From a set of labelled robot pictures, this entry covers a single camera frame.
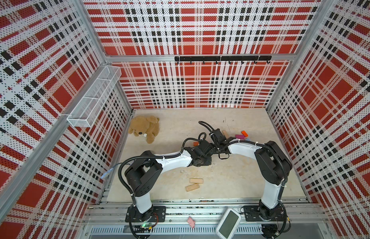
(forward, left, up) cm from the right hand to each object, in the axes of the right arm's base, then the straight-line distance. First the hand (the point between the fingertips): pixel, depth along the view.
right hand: (213, 148), depth 97 cm
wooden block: (+12, -9, 0) cm, 16 cm away
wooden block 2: (-20, +12, -1) cm, 23 cm away
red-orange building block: (+12, -24, -1) cm, 27 cm away
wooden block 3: (-24, +14, -1) cm, 28 cm away
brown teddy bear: (+8, +45, +15) cm, 48 cm away
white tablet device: (-41, -3, +3) cm, 41 cm away
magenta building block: (+12, -20, -4) cm, 24 cm away
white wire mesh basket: (+16, +81, +20) cm, 85 cm away
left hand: (-9, +3, +3) cm, 10 cm away
